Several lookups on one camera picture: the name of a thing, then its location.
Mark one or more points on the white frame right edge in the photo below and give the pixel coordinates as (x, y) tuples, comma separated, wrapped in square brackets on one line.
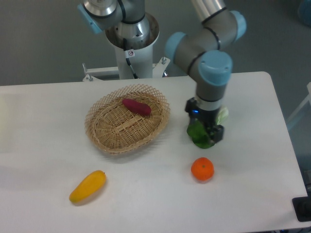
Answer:
[(301, 109)]

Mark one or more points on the woven wicker basket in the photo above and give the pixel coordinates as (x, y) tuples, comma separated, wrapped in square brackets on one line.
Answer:
[(113, 128)]

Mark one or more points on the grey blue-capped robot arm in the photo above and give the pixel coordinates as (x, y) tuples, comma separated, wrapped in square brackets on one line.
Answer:
[(201, 57)]

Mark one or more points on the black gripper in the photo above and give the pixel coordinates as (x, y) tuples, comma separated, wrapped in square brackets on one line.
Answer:
[(206, 112)]

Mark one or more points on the white metal base frame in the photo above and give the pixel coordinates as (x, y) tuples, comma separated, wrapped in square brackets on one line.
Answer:
[(112, 73)]

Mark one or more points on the green bok choy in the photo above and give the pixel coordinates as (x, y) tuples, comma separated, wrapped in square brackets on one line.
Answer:
[(198, 133)]

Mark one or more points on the black device at table edge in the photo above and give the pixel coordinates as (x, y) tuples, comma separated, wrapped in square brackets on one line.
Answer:
[(302, 208)]

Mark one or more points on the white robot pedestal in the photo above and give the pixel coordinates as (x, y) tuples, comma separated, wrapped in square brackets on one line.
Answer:
[(133, 45)]

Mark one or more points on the orange tangerine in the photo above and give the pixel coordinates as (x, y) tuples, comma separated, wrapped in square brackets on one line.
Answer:
[(202, 169)]

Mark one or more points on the purple sweet potato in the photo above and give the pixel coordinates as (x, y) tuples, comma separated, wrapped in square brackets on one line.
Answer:
[(137, 107)]

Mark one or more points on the yellow mango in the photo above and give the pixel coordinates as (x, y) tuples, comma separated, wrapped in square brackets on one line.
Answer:
[(88, 186)]

